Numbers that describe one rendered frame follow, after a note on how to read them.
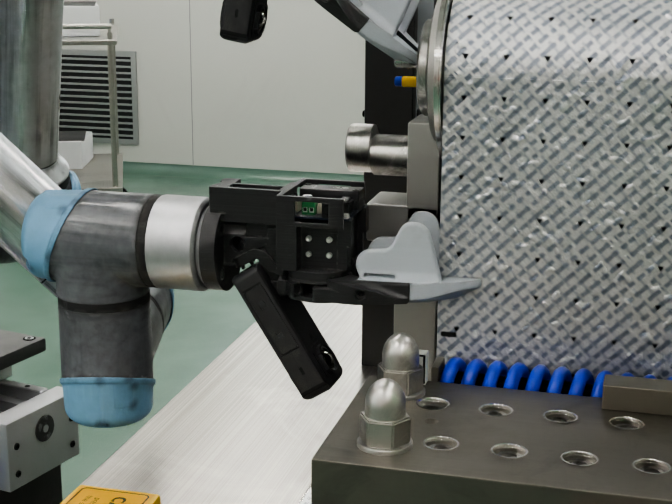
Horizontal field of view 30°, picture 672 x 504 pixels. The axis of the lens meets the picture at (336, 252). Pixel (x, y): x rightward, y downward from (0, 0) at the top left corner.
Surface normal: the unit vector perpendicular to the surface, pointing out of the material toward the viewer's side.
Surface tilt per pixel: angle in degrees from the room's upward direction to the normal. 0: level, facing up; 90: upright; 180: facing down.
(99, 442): 0
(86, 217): 57
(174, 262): 101
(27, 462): 90
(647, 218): 90
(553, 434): 0
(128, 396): 93
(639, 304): 90
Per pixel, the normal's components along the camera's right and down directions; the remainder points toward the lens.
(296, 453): 0.00, -0.97
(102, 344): 0.11, 0.25
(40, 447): 0.89, 0.12
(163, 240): -0.24, -0.02
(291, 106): -0.25, 0.24
